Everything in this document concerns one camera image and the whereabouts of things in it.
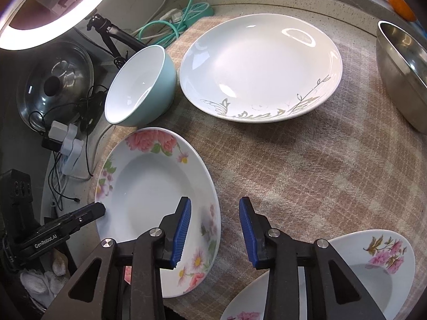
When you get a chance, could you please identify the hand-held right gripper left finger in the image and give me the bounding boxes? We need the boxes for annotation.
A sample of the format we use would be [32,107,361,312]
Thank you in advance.
[42,196,192,320]

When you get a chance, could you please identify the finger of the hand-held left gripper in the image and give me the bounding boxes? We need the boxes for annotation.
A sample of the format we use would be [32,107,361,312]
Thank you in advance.
[42,202,106,237]

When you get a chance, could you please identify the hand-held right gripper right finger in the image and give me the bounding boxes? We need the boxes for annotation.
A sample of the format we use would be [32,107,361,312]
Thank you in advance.
[238,197,384,320]

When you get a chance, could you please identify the pink floral deep plate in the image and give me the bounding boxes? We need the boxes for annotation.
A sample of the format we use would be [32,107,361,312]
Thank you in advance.
[220,229,416,320]
[95,127,221,299]

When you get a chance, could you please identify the person's left hand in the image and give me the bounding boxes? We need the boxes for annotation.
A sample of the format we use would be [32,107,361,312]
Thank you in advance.
[19,251,69,307]

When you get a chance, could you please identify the white charger adapters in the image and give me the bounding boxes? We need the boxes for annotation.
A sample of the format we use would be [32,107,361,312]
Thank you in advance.
[42,122,85,175]

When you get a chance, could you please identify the checked pink cloth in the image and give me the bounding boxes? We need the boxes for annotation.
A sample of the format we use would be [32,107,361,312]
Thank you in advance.
[83,15,427,320]

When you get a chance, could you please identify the teal ceramic bowl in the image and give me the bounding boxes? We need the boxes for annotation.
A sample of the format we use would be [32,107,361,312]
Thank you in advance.
[104,45,178,126]

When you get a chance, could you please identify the glass pot lid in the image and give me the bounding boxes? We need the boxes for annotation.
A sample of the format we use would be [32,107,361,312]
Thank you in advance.
[16,42,96,132]

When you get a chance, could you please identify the large white leaf-print plate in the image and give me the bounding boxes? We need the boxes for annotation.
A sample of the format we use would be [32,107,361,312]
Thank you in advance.
[179,14,343,123]

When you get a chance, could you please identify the black tripod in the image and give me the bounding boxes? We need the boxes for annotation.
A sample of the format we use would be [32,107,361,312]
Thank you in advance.
[87,14,147,70]

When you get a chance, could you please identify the white power plug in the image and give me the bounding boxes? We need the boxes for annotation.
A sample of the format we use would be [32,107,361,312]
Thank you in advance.
[160,8,185,25]

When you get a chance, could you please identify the teal extension socket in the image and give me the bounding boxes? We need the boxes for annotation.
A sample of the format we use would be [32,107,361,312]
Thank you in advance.
[182,3,214,28]

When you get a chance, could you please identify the large stainless steel bowl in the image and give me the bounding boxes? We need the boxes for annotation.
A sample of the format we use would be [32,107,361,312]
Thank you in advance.
[376,21,427,134]

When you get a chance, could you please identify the orange fruit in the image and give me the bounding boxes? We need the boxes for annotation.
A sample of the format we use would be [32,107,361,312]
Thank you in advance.
[388,0,416,21]

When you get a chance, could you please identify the black cables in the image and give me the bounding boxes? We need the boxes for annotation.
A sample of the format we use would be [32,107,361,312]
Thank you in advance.
[28,87,110,211]

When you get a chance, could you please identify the ring light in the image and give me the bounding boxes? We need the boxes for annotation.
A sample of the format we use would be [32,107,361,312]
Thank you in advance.
[0,0,121,51]

